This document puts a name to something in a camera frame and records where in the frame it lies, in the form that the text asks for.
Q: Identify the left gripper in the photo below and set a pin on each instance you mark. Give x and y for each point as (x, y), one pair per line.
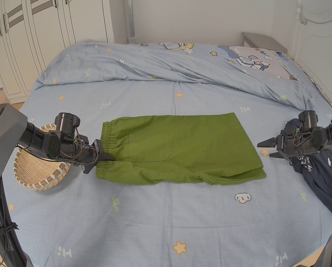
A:
(85, 156)

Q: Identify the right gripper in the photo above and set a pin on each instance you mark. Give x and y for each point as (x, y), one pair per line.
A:
(296, 149)

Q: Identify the green shorts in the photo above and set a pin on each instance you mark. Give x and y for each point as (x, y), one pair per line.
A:
(196, 149)

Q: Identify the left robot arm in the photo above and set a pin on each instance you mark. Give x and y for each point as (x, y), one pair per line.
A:
(4, 138)

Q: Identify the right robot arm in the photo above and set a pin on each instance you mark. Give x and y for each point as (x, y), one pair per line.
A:
(330, 138)

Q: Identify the round woven basket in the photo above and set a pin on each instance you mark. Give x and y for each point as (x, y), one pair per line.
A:
(38, 174)

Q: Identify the dark blue printed T-shirt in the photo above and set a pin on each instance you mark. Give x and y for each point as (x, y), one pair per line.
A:
(321, 177)

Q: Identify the pale printed pillow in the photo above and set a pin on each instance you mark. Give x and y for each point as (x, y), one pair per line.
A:
(255, 60)

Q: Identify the grey bedside table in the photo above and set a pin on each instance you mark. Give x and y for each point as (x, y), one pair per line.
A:
(260, 39)

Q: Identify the pale blue quilt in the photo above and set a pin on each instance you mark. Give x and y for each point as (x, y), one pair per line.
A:
(155, 65)

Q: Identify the white wardrobe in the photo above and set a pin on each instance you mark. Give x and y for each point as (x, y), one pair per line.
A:
(43, 37)

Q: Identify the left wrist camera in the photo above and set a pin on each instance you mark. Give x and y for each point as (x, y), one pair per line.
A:
(82, 140)

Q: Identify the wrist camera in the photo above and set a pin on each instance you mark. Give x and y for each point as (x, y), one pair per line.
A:
(82, 140)
(289, 133)

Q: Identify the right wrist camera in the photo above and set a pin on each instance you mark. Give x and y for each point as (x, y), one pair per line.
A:
(289, 133)

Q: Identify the grey vertical wall pipe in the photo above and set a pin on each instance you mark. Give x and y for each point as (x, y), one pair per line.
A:
(128, 10)

